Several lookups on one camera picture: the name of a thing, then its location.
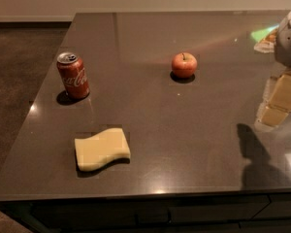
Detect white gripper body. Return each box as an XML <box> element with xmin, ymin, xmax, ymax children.
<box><xmin>275</xmin><ymin>11</ymin><xmax>291</xmax><ymax>67</ymax></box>

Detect red apple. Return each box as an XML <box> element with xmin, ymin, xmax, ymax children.
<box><xmin>172</xmin><ymin>52</ymin><xmax>198</xmax><ymax>79</ymax></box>

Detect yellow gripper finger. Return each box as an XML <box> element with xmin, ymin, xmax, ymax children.
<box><xmin>258</xmin><ymin>69</ymin><xmax>291</xmax><ymax>127</ymax></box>

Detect yellow sponge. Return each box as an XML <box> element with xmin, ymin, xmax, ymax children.
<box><xmin>75</xmin><ymin>128</ymin><xmax>131</xmax><ymax>172</ymax></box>

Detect dark cabinet drawers under counter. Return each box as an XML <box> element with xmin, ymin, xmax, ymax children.
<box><xmin>0</xmin><ymin>194</ymin><xmax>291</xmax><ymax>233</ymax></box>

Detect red Coca-Cola can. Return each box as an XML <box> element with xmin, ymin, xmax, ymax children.
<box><xmin>56</xmin><ymin>51</ymin><xmax>89</xmax><ymax>100</ymax></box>

